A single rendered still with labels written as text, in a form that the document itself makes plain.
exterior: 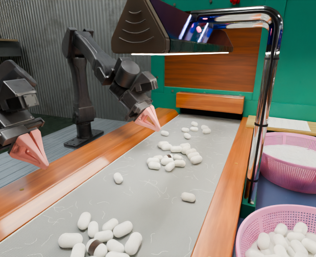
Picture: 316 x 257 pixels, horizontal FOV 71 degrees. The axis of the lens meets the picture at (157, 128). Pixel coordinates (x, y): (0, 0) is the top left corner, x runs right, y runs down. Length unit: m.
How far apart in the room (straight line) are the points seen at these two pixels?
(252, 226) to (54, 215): 0.37
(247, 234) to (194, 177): 0.20
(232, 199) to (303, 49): 0.73
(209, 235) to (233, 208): 0.09
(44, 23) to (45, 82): 0.89
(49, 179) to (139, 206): 0.22
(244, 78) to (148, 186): 0.69
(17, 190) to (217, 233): 0.41
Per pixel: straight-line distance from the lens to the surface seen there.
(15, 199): 0.54
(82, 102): 0.97
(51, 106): 4.20
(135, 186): 0.55
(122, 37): 0.31
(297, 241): 0.48
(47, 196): 0.54
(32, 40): 4.24
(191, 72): 1.10
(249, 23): 0.63
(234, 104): 1.01
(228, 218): 0.44
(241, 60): 1.06
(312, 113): 1.09
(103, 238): 0.42
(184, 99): 1.05
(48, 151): 0.99
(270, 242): 0.48
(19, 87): 0.49
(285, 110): 1.07
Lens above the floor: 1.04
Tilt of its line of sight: 19 degrees down
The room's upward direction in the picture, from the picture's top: straight up
